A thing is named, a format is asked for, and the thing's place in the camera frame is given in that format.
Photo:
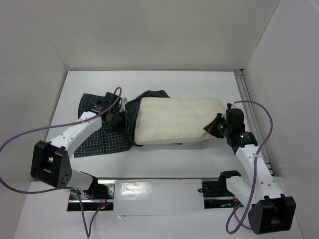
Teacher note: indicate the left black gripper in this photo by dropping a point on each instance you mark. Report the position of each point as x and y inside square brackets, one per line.
[124, 127]

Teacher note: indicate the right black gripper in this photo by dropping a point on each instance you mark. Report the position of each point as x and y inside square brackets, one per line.
[217, 127]

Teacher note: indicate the dark plaid pillowcase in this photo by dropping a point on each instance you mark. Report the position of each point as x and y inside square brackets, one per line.
[106, 141]

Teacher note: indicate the cream pillow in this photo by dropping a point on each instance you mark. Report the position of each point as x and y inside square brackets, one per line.
[175, 121]

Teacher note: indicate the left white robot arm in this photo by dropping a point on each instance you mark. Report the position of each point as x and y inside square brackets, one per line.
[51, 160]

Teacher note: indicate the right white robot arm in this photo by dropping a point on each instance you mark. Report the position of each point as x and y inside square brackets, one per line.
[267, 209]

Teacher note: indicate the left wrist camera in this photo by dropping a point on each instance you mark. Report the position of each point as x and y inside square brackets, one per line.
[122, 104]

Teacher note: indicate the aluminium rail right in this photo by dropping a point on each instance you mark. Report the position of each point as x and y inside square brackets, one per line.
[250, 114]

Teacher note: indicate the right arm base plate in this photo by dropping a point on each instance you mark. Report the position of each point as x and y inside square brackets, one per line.
[214, 197]

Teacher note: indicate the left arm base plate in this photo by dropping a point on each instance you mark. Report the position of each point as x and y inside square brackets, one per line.
[103, 198]

